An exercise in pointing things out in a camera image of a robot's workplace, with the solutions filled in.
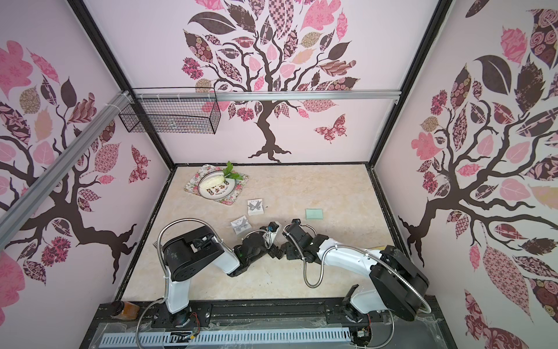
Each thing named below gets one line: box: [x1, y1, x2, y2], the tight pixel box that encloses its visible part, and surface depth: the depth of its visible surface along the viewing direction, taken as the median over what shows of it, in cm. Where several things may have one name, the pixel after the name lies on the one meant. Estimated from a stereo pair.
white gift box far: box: [247, 198, 264, 216], surface depth 100 cm
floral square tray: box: [183, 164, 250, 206], surface depth 112 cm
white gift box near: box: [230, 215, 253, 235], surface depth 94 cm
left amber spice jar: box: [110, 300, 141, 320], surface depth 70 cm
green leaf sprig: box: [222, 160, 244, 181], surface depth 116 cm
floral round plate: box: [197, 170, 237, 200], surface depth 110 cm
